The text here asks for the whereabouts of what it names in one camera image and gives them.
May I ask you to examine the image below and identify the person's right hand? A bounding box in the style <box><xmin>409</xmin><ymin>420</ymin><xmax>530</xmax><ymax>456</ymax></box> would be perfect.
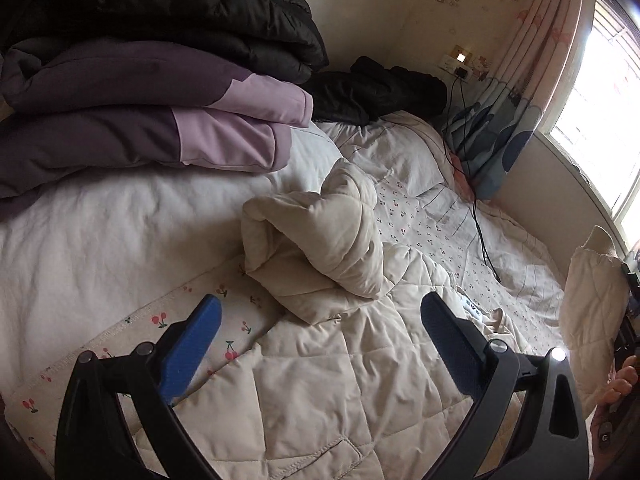
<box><xmin>602</xmin><ymin>355</ymin><xmax>640</xmax><ymax>410</ymax></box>

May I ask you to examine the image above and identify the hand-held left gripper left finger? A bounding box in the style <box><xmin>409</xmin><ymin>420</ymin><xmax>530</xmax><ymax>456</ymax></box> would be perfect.
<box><xmin>54</xmin><ymin>294</ymin><xmax>223</xmax><ymax>480</ymax></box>

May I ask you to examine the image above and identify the black cable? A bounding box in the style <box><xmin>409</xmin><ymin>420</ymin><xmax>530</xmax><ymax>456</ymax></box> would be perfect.
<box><xmin>442</xmin><ymin>76</ymin><xmax>501</xmax><ymax>281</ymax></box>

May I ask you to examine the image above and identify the black crumpled jacket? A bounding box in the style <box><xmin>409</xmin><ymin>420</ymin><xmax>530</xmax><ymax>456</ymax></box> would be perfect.
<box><xmin>305</xmin><ymin>56</ymin><xmax>447</xmax><ymax>126</ymax></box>

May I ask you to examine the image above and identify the wall power socket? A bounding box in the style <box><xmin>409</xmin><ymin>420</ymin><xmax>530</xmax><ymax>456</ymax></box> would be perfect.
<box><xmin>440</xmin><ymin>60</ymin><xmax>472</xmax><ymax>81</ymax></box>

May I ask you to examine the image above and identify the small floral print quilt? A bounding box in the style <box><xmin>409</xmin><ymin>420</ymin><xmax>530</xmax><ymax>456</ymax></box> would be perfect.
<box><xmin>315</xmin><ymin>110</ymin><xmax>568</xmax><ymax>331</ymax></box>

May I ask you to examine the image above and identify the black folded puffer jacket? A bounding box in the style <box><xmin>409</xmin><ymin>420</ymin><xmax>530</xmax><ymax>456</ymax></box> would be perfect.
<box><xmin>0</xmin><ymin>0</ymin><xmax>328</xmax><ymax>86</ymax></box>

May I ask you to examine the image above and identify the purple folded jacket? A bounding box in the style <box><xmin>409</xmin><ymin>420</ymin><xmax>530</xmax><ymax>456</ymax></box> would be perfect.
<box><xmin>0</xmin><ymin>40</ymin><xmax>315</xmax><ymax>211</ymax></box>

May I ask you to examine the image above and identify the pink and blue curtain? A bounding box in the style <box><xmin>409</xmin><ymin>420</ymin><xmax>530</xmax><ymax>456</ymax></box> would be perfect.
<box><xmin>442</xmin><ymin>0</ymin><xmax>596</xmax><ymax>201</ymax></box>

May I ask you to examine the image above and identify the cream quilted blanket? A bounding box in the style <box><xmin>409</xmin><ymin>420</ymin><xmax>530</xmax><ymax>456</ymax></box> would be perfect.
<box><xmin>135</xmin><ymin>157</ymin><xmax>626</xmax><ymax>480</ymax></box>

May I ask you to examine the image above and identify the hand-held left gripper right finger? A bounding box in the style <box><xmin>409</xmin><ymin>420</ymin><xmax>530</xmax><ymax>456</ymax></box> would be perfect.
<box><xmin>420</xmin><ymin>291</ymin><xmax>588</xmax><ymax>480</ymax></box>

